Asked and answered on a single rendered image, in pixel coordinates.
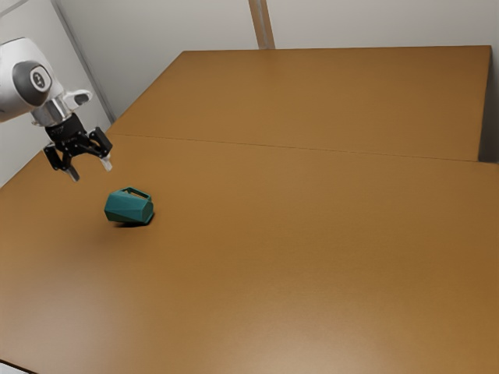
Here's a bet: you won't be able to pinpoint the teal faceted mug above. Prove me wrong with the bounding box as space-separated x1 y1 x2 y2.
103 186 155 227

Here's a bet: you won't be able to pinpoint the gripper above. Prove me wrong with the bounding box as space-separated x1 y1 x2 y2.
42 114 115 183

